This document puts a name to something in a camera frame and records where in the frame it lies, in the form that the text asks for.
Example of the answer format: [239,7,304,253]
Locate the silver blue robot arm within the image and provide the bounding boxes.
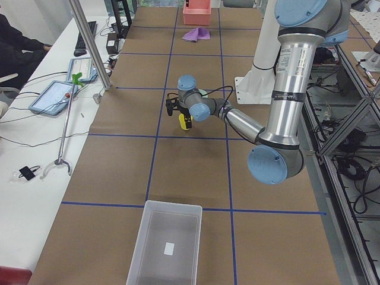
[166,1,351,185]

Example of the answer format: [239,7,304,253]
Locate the yellow plastic cup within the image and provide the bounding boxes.
[178,114,190,131]

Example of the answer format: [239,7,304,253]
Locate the seated person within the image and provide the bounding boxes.
[1,14,52,90]

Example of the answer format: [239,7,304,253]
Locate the pink plastic bin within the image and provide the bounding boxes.
[182,0,211,26]

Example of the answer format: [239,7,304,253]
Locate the blue teach pendant far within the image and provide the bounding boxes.
[65,57,97,83]

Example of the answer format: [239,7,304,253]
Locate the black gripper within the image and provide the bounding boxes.
[178,106,192,129]

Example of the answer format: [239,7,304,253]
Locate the aluminium frame post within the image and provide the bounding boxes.
[68,0,111,91]

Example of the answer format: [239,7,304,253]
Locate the blue teach pendant near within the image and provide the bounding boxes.
[28,81,78,116]

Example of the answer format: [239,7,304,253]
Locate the clear plastic box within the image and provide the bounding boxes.
[126,200,202,284]

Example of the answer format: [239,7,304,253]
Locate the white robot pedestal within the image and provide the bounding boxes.
[235,0,280,105]

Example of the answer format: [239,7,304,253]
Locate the black computer mouse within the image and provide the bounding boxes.
[73,49,87,57]

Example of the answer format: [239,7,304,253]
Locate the small black box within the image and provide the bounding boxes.
[106,33,119,55]

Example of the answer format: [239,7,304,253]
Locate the black dongle in bag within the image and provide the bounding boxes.
[9,165,41,183]

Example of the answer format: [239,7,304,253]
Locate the black keyboard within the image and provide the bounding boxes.
[75,20,98,50]

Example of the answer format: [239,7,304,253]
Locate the small metal weight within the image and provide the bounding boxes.
[93,94,101,104]

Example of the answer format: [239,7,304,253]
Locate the blue teach pendant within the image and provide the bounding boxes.
[65,57,97,83]
[28,81,78,116]

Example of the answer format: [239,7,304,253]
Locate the purple cloth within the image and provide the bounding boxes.
[182,27,211,42]

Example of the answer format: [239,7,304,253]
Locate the mint green bowl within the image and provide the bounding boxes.
[198,89,208,98]

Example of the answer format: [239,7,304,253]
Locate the reacher grabber tool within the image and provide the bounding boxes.
[39,72,83,180]

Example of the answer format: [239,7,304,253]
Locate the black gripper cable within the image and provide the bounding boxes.
[200,85,235,119]

